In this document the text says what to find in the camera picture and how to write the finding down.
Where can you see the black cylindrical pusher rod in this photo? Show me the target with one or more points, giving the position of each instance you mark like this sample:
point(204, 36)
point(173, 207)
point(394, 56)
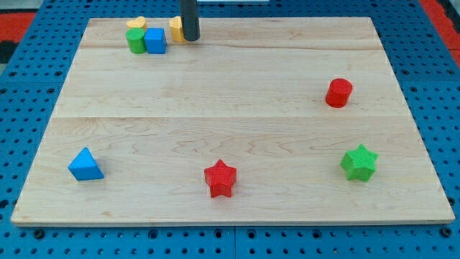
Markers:
point(190, 19)

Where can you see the yellow hexagon block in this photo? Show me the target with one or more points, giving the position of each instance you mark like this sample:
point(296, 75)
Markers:
point(176, 29)

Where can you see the blue cube block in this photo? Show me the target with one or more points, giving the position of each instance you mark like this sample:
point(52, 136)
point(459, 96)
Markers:
point(155, 40)

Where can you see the yellow heart block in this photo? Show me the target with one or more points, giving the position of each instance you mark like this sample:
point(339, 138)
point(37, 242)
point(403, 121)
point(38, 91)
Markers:
point(139, 22)

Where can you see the green cylinder block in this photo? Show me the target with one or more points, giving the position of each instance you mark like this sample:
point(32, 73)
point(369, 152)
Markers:
point(135, 40)

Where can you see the light wooden board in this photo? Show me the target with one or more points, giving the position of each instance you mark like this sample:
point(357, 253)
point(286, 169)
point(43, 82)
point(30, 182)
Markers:
point(250, 92)

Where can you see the red star block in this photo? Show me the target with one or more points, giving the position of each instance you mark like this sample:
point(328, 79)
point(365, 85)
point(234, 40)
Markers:
point(220, 179)

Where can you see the red cylinder block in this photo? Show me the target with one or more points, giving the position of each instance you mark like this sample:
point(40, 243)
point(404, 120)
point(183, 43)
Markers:
point(338, 93)

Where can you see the blue triangle block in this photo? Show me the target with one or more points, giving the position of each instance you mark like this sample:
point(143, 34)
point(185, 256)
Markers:
point(84, 167)

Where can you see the green star block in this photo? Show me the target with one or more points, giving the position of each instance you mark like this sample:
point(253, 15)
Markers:
point(359, 164)

